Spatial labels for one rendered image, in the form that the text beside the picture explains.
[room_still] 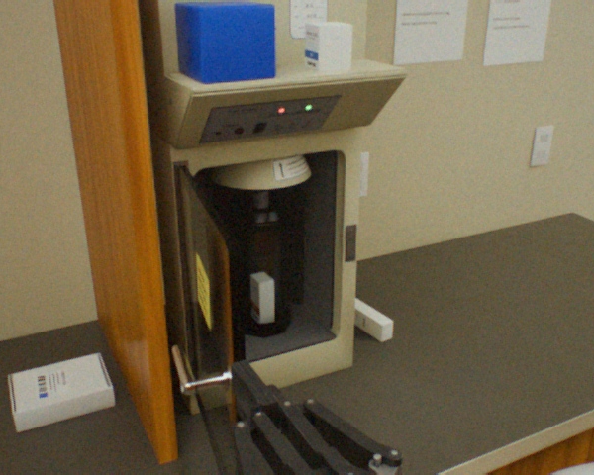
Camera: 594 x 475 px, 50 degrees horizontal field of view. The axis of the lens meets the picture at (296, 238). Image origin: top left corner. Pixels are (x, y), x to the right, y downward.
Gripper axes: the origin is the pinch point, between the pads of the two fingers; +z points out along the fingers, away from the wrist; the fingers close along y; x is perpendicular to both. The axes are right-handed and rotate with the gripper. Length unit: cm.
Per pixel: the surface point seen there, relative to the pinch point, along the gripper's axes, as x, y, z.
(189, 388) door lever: 9.6, 1.1, 16.7
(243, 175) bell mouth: -4, -19, 48
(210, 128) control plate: -14.7, -10.7, 37.9
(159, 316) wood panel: 10.1, -0.7, 35.3
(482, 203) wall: 28, -108, 87
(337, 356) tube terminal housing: 32, -35, 44
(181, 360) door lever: 9.1, 0.4, 21.7
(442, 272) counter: 36, -79, 69
